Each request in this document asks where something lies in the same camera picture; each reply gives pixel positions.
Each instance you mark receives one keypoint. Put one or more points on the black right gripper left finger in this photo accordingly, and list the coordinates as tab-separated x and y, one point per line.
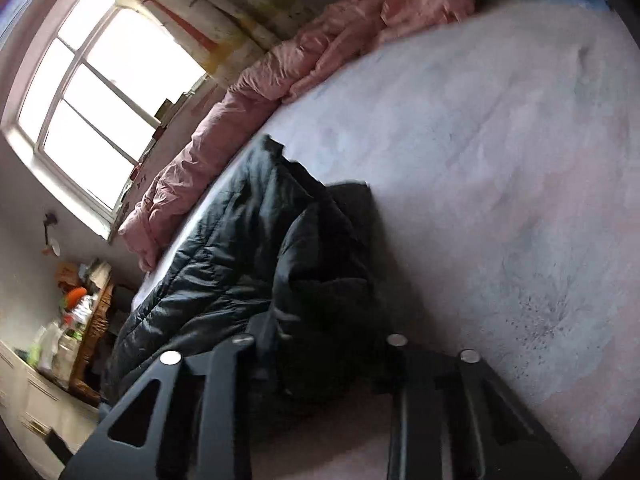
223	434

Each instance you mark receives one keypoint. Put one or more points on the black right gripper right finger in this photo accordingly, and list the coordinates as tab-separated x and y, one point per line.
417	376

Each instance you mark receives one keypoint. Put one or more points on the black puffer jacket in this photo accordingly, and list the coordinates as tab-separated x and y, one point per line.
277	243

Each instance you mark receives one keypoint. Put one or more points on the carved wooden side table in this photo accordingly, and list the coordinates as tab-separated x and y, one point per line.
98	341

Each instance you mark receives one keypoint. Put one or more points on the orange round toy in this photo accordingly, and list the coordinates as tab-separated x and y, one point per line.
73	297

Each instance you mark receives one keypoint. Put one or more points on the pale pink bed sheet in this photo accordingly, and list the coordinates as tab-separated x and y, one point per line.
503	155

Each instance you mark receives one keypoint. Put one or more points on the brown box on sill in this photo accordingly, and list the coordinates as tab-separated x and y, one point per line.
163	110

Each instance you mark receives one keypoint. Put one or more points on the white framed window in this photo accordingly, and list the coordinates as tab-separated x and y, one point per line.
83	103

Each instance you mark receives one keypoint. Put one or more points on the pink duvet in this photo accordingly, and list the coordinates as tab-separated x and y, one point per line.
344	30

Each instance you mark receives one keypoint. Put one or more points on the wall mounted lamp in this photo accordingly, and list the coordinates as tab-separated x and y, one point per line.
51	246

